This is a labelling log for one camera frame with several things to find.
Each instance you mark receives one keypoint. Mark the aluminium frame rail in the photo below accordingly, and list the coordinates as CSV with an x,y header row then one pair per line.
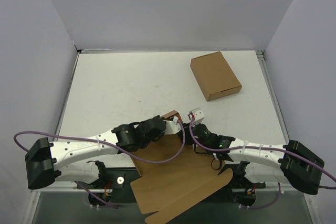
x,y
273,103

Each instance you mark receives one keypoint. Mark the cardboard box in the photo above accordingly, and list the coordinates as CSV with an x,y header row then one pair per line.
x,y
173,179
214,76

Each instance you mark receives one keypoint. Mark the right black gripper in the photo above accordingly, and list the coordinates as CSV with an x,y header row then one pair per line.
x,y
187,128

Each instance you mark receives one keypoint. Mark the folded closed cardboard box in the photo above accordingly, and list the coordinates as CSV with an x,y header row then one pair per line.
x,y
214,76

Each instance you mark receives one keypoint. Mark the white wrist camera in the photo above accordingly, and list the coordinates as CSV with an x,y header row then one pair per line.
x,y
173,126
196,115

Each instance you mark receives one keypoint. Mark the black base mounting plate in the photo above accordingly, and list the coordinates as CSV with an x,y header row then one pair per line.
x,y
117,188

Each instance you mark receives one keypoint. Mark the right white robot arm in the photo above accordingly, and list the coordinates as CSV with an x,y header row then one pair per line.
x,y
292,163

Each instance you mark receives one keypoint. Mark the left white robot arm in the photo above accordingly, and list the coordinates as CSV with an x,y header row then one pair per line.
x,y
48,161

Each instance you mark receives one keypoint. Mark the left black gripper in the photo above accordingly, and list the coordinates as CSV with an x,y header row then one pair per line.
x,y
163,123

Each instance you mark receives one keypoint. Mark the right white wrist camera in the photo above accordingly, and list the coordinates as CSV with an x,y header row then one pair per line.
x,y
196,115

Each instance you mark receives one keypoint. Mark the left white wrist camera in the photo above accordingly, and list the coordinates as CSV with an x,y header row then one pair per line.
x,y
173,126

